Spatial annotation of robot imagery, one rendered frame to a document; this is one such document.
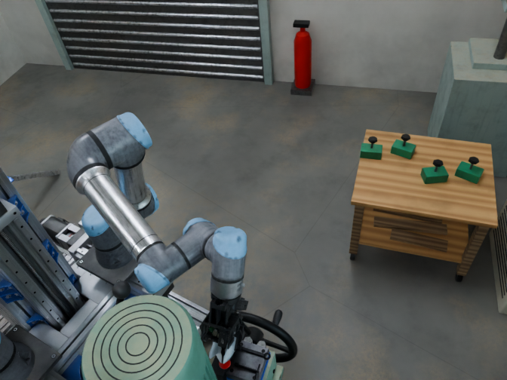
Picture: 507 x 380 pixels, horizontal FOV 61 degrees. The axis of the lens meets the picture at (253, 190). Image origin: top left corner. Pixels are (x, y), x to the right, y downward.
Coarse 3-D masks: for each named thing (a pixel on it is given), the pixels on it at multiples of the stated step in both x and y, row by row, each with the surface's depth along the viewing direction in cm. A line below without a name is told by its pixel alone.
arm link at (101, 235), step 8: (88, 208) 148; (88, 216) 146; (96, 216) 145; (88, 224) 144; (96, 224) 143; (104, 224) 143; (88, 232) 145; (96, 232) 144; (104, 232) 145; (112, 232) 148; (96, 240) 147; (104, 240) 148; (112, 240) 149; (104, 248) 151
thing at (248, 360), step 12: (252, 348) 113; (264, 348) 113; (216, 360) 111; (240, 360) 111; (252, 360) 111; (264, 360) 111; (216, 372) 109; (228, 372) 110; (240, 372) 109; (252, 372) 109; (264, 372) 112
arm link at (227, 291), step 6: (210, 282) 98; (216, 282) 96; (240, 282) 97; (210, 288) 98; (216, 288) 96; (222, 288) 96; (228, 288) 95; (234, 288) 96; (240, 288) 98; (216, 294) 97; (222, 294) 96; (228, 294) 96; (234, 294) 97; (240, 294) 98
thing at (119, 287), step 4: (120, 280) 83; (116, 284) 82; (120, 284) 82; (124, 284) 82; (128, 284) 83; (112, 288) 82; (116, 288) 81; (120, 288) 81; (124, 288) 82; (128, 288) 82; (112, 292) 82; (116, 292) 81; (120, 292) 81; (124, 292) 82; (128, 292) 82; (116, 296) 82; (120, 296) 82; (124, 296) 82; (116, 300) 83; (120, 300) 83; (116, 304) 83
